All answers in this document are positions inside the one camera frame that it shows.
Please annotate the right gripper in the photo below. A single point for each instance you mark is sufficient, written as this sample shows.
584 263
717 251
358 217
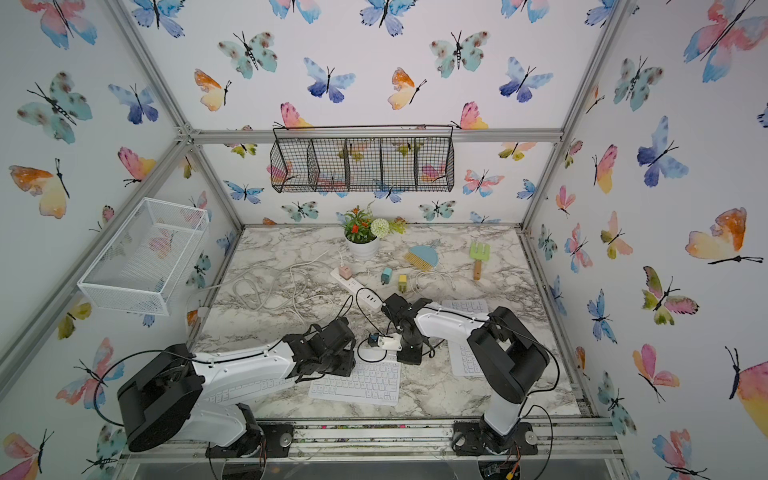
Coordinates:
407 358

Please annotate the pink USB charger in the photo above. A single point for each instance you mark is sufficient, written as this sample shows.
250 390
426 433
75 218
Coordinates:
345 272

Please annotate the white power strip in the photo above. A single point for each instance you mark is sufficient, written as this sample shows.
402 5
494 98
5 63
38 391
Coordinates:
362 295

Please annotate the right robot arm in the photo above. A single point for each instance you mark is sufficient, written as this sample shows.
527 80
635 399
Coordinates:
510 358

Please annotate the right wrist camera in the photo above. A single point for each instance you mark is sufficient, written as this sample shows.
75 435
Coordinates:
388 342

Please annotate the black wire wall basket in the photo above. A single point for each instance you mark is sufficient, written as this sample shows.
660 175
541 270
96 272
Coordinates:
363 159

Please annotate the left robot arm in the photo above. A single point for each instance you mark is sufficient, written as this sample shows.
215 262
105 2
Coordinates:
162 402

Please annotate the potted artificial plant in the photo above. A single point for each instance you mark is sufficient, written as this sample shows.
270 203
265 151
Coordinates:
363 230

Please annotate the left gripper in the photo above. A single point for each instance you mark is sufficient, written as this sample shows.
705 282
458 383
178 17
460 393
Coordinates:
349 361

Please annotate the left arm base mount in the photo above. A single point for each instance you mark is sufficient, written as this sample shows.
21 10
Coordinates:
265 442

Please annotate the white keyboard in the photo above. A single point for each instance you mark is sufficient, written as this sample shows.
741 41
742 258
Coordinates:
463 361
247 392
369 383

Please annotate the teal USB charger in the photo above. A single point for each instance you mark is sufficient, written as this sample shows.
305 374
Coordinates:
386 276

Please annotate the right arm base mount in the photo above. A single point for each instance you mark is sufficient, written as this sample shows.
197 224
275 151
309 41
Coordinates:
477 438

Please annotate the white mesh wall basket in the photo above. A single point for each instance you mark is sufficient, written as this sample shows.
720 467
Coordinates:
141 265

